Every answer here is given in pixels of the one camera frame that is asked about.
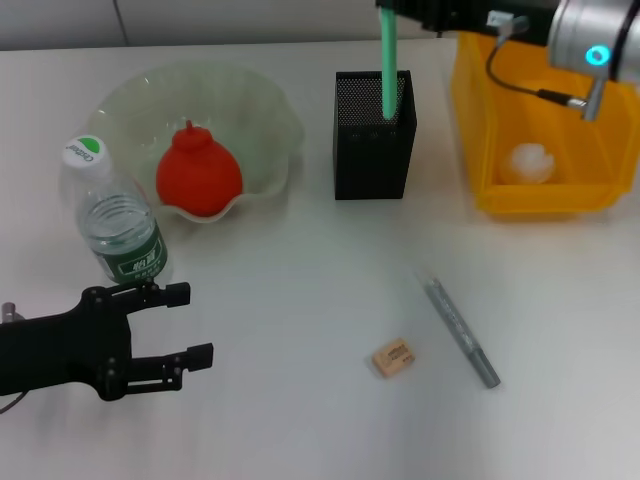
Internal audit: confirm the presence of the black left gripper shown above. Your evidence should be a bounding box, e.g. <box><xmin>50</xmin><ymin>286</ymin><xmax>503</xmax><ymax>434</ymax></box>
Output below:
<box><xmin>0</xmin><ymin>281</ymin><xmax>215</xmax><ymax>404</ymax></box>

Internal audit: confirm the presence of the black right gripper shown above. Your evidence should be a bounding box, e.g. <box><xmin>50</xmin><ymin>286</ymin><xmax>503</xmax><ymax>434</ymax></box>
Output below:
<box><xmin>375</xmin><ymin>0</ymin><xmax>554</xmax><ymax>49</ymax></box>

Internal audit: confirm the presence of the green pen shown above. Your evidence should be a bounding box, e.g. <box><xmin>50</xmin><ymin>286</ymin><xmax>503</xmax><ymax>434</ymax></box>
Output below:
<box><xmin>378</xmin><ymin>7</ymin><xmax>401</xmax><ymax>121</ymax></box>

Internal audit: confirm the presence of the clear green-label water bottle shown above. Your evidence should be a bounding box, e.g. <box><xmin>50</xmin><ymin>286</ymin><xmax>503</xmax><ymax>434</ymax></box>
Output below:
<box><xmin>60</xmin><ymin>134</ymin><xmax>174</xmax><ymax>291</ymax></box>

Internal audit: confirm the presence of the white paper ball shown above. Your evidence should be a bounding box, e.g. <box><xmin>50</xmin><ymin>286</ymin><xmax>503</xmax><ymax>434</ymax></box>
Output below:
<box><xmin>499</xmin><ymin>142</ymin><xmax>556</xmax><ymax>185</ymax></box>

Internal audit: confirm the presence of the tan eraser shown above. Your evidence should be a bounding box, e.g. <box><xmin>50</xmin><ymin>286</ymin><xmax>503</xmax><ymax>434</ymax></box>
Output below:
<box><xmin>371</xmin><ymin>337</ymin><xmax>417</xmax><ymax>381</ymax></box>

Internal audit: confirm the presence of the grey marker pen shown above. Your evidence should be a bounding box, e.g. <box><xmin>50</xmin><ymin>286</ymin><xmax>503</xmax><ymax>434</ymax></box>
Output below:
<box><xmin>408</xmin><ymin>267</ymin><xmax>502</xmax><ymax>390</ymax></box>

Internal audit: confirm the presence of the black mesh pen holder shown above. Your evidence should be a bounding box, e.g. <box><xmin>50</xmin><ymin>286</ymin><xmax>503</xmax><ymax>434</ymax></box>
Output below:
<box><xmin>333</xmin><ymin>69</ymin><xmax>419</xmax><ymax>201</ymax></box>

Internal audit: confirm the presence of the orange fruit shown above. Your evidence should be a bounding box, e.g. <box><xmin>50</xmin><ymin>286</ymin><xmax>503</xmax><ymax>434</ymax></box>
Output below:
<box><xmin>155</xmin><ymin>119</ymin><xmax>245</xmax><ymax>217</ymax></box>

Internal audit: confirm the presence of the translucent wavy fruit plate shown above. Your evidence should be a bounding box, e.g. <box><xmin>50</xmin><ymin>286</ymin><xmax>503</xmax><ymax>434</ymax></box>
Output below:
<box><xmin>89</xmin><ymin>62</ymin><xmax>305</xmax><ymax>226</ymax></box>

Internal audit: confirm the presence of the yellow plastic storage bin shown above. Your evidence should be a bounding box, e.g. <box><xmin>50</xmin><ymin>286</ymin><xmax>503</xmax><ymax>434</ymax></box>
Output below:
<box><xmin>449</xmin><ymin>29</ymin><xmax>640</xmax><ymax>221</ymax></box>

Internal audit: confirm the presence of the right arm connector cable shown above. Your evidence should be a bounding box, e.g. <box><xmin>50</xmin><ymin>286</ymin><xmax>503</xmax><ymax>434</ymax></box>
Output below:
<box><xmin>487</xmin><ymin>14</ymin><xmax>609</xmax><ymax>121</ymax></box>

